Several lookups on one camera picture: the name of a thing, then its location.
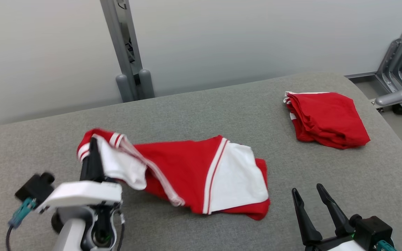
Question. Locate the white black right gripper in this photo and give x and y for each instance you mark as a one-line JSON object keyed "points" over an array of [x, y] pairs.
{"points": [[333, 244]]}

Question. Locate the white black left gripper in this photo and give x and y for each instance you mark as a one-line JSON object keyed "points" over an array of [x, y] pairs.
{"points": [[82, 195]]}

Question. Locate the red white striped jersey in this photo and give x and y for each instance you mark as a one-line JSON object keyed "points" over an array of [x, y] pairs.
{"points": [[180, 167]]}

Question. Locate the red shorts white side stripe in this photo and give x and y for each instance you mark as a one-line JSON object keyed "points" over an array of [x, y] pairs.
{"points": [[326, 118]]}

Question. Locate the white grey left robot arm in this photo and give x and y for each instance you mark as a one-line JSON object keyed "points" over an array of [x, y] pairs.
{"points": [[73, 230]]}

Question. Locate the grey tubular stand leg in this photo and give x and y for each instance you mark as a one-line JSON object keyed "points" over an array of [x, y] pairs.
{"points": [[401, 94]]}

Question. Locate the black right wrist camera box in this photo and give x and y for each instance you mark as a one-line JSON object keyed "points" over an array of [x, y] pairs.
{"points": [[372, 230]]}

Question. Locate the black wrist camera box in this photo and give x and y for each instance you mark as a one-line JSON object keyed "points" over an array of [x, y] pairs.
{"points": [[35, 188], [372, 230]]}

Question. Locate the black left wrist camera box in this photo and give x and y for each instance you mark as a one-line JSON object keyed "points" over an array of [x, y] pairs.
{"points": [[35, 188]]}

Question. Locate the grey partition post round feet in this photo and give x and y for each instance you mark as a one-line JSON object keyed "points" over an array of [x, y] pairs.
{"points": [[120, 45]]}

